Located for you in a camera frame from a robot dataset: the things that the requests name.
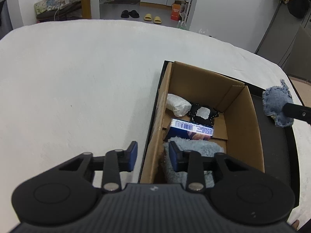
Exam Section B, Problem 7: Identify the grey pink plush toy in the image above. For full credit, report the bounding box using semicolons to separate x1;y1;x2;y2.
162;137;227;188

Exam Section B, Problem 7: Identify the white soft pouch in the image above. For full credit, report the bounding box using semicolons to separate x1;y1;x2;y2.
166;94;191;117

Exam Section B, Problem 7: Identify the black white stitched plush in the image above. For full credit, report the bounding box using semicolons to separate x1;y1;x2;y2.
187;104;219;127

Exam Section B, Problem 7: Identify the yellow slipper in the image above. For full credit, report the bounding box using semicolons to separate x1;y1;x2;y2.
153;16;162;24
144;13;152;22

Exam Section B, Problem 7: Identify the pile of clutter under table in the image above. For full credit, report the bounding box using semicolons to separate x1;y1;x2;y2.
34;0;82;22

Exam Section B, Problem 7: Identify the yellow slipper right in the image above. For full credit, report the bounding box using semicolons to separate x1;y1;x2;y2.
153;16;162;24

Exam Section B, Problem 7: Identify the green plastic bag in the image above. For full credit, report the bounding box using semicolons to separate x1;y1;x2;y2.
177;21;188;30

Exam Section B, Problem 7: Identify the black slipper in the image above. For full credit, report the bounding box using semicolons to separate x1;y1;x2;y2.
129;10;140;18
121;10;130;18

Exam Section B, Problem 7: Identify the orange cardboard box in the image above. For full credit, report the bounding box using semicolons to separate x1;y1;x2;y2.
170;0;185;21

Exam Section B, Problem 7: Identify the blue printed box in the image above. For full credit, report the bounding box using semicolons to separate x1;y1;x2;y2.
163;118;214;142

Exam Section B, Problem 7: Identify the brown cardboard box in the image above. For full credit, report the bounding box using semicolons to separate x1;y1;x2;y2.
140;62;265;183

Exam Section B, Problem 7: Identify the large open cardboard box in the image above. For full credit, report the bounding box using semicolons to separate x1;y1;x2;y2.
289;76;311;107

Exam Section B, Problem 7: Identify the black slipper left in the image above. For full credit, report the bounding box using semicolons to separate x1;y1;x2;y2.
121;10;130;18

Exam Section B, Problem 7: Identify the black shallow tray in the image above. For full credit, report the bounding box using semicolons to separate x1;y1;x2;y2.
139;62;300;199

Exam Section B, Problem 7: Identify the person left hand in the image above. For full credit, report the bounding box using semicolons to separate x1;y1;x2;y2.
291;219;299;231

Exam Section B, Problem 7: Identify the blue denim plush toy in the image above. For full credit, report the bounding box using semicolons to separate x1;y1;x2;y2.
262;79;294;128

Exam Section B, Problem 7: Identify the yellow slipper left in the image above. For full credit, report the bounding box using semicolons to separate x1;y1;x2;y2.
144;13;152;22

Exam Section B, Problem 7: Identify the white table cloth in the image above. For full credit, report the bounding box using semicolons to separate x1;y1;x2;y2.
0;18;311;233

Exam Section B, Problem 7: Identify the black slipper right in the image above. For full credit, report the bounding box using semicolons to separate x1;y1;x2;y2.
129;10;140;18

